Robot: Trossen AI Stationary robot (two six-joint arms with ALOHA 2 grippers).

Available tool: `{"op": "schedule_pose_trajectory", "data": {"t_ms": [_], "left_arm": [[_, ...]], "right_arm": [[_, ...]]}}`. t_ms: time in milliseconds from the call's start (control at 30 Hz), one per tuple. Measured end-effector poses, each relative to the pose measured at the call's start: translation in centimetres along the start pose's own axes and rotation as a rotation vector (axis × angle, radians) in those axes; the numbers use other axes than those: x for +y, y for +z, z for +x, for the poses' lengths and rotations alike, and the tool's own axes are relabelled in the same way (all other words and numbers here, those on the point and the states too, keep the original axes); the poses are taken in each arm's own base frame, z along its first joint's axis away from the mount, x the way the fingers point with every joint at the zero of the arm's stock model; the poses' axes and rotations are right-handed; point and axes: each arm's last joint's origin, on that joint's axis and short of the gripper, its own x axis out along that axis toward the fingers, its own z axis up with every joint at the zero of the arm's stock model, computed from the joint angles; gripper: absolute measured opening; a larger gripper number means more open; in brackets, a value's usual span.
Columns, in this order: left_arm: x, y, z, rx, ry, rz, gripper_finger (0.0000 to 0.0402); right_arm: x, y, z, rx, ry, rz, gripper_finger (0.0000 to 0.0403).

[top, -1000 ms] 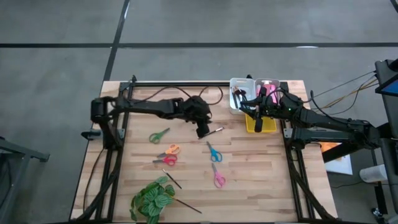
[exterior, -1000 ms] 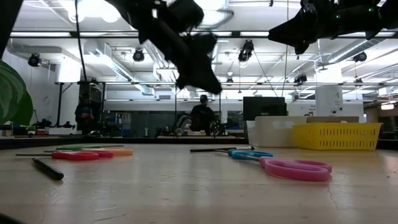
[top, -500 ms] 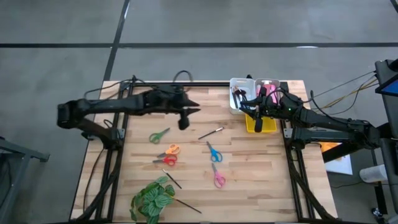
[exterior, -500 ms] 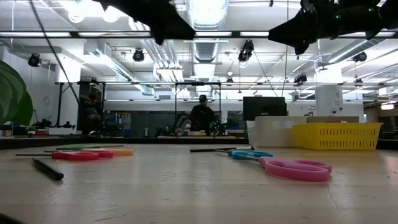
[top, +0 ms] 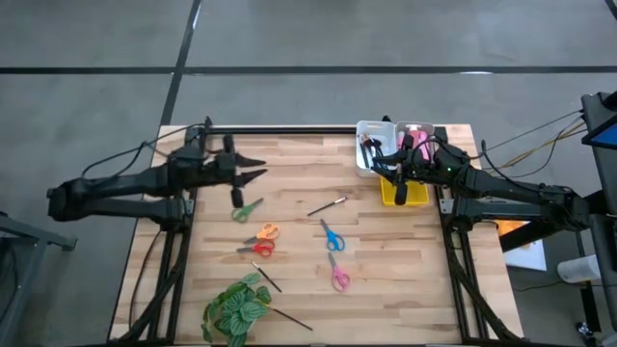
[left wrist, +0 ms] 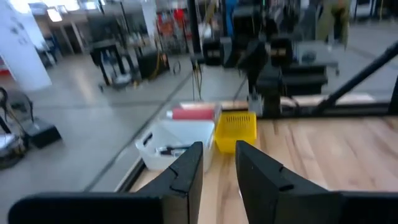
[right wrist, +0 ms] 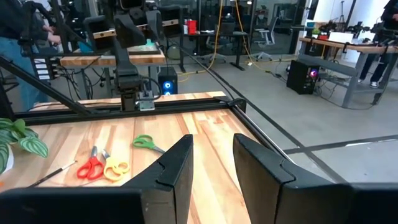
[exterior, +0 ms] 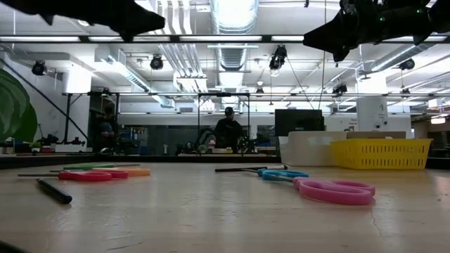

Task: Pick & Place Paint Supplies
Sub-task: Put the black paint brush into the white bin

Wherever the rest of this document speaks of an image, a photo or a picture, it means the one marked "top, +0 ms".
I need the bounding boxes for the white paper roll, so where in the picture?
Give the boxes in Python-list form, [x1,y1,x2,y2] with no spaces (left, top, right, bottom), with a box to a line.
[557,254,603,284]

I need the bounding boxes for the orange object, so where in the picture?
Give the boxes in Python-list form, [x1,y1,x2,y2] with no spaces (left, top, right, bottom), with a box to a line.
[496,219,529,238]

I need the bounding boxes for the green-handled scissors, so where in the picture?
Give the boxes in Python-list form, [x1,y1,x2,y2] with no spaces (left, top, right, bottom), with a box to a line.
[230,197,266,224]

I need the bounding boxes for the thick blue paintbrush gold ferrule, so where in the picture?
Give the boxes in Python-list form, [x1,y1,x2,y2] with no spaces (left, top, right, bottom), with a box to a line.
[370,137,389,168]

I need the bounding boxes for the orange-handled scissors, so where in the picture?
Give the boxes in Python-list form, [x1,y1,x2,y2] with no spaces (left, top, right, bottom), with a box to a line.
[242,223,282,245]

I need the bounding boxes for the black paintbrush silver ferrule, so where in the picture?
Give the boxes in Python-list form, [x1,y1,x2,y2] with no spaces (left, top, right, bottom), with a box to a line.
[307,196,349,218]

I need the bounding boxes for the green leafy plant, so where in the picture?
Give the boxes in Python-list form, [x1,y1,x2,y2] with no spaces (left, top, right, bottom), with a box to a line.
[201,272,274,347]

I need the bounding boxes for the pink-handled scissors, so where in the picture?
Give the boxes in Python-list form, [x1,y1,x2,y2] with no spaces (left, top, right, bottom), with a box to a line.
[328,251,352,293]

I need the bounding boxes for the white plastic bin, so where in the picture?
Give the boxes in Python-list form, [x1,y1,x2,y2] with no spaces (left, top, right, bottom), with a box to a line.
[355,120,399,178]

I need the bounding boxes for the black desk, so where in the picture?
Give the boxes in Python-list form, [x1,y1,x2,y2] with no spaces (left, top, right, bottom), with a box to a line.
[499,90,617,338]

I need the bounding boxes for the grey metal table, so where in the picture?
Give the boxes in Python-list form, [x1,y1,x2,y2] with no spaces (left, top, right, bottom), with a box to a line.
[0,210,78,347]

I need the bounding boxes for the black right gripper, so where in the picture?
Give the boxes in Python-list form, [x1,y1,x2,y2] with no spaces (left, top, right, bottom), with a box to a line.
[369,133,458,207]

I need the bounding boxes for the clear plastic bin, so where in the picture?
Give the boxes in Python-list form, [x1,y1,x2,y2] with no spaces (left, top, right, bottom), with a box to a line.
[395,120,438,168]

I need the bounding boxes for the black aluminium rig frame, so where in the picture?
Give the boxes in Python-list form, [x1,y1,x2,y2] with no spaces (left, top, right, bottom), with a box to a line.
[108,115,526,346]

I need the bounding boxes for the red-handled scissors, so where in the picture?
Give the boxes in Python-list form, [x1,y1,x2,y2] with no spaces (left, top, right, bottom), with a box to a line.
[235,239,277,258]

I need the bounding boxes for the yellow plastic basket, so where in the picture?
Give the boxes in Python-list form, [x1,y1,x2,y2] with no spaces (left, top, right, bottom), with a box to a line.
[379,175,430,208]

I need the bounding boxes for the blue screen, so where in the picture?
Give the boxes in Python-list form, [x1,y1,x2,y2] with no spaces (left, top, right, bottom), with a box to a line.
[581,122,617,149]

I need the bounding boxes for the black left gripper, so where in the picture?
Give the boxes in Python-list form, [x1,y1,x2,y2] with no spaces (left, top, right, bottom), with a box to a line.
[211,134,269,209]

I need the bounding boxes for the white paper sheet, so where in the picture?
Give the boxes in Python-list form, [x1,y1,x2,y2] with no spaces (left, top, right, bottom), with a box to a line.
[494,209,549,273]

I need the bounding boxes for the blue-handled scissors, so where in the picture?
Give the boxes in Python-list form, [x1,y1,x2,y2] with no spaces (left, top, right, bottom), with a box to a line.
[319,218,347,254]

